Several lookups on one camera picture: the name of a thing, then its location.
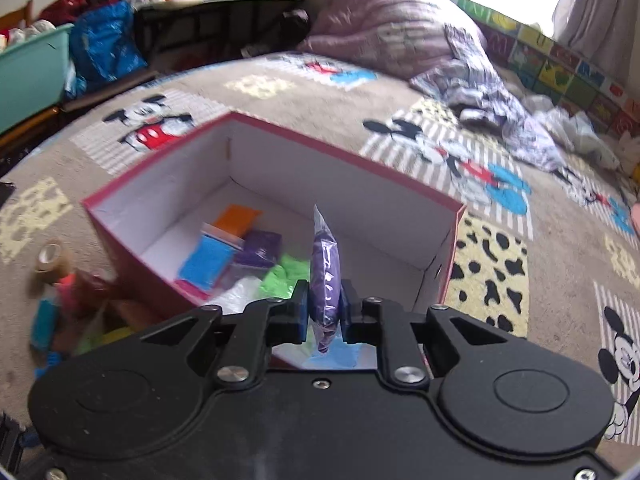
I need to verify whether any green clay packet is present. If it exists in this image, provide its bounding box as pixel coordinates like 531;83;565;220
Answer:
258;254;314;305

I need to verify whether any white plastic bag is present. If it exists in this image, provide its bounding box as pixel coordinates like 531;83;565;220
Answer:
522;94;621;170

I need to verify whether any purple patterned cloth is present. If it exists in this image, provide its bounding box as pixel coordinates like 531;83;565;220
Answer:
409;23;568;173

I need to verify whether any pink quilt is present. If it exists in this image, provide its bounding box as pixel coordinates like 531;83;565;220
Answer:
299;0;488;81

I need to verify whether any red cloth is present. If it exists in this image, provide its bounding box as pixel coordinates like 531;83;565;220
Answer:
39;0;91;27

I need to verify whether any cluttered black table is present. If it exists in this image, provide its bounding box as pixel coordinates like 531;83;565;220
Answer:
134;0;307;61

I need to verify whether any white clay packet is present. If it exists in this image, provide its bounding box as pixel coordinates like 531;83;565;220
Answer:
206;277;266;315

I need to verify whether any teal plastic bin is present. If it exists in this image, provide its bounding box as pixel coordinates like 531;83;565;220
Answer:
0;23;76;136

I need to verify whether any grey curtain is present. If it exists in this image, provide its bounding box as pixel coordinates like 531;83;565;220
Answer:
551;0;640;86

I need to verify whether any cartoon mouse printed blanket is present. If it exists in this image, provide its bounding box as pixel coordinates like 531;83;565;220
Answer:
0;51;640;448

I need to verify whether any colourful picture wall padding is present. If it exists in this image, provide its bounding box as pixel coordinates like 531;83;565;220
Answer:
447;0;640;142

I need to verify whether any red cardboard box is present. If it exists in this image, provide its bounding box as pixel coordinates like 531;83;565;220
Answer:
82;112;467;372

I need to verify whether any pile of colourful clay packets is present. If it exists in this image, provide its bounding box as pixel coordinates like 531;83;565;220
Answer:
29;269;156;378

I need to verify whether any brown tape roll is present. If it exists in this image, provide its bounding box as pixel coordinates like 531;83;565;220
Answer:
34;241;72;281

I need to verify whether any blue plastic bag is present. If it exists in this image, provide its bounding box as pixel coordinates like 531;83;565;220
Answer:
68;0;149;92

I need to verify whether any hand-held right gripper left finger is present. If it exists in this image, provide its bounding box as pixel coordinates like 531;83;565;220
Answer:
139;279;311;387

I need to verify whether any dark purple clay packet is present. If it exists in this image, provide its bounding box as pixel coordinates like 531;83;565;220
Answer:
235;230;283;270

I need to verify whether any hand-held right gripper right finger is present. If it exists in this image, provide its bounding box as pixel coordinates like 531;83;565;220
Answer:
341;282;507;389

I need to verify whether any orange clay packet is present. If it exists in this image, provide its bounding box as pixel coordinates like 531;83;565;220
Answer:
212;204;264;239

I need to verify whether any light blue clay packet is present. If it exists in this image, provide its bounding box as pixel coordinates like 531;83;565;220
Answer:
306;338;372;370

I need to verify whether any pink clay packet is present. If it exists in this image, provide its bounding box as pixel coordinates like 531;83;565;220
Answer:
172;278;213;303

